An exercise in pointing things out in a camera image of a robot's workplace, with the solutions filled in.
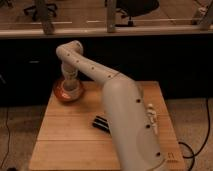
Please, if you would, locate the white ceramic cup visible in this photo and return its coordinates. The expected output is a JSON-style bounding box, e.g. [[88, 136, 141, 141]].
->
[[62, 81, 78, 92]]

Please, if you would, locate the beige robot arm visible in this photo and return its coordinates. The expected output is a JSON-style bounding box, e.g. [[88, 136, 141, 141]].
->
[[56, 41, 168, 171]]

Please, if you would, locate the orange ceramic bowl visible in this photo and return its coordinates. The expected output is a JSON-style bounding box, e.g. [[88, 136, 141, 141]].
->
[[53, 78, 84, 102]]

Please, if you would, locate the black rectangular box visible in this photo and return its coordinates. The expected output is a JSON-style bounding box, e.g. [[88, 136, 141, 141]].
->
[[92, 116, 110, 133]]

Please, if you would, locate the black office chair left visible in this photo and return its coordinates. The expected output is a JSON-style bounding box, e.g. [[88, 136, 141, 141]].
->
[[23, 0, 58, 21]]

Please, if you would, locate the black office chair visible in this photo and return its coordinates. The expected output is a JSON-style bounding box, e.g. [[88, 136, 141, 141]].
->
[[116, 0, 159, 27], [23, 0, 58, 21]]

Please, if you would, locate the wooden table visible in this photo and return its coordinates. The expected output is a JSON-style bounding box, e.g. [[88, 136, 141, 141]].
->
[[29, 81, 186, 171]]

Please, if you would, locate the black office chair right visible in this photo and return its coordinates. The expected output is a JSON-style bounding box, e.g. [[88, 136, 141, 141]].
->
[[116, 0, 159, 27]]

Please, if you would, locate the small white figurine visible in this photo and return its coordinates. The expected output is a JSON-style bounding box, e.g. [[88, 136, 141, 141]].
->
[[147, 103, 158, 134]]

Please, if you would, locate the thin black cable left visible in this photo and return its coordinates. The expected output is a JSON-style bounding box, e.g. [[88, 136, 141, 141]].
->
[[0, 106, 11, 169]]

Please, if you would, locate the black cable on floor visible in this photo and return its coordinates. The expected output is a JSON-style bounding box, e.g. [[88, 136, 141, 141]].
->
[[178, 97, 213, 171]]

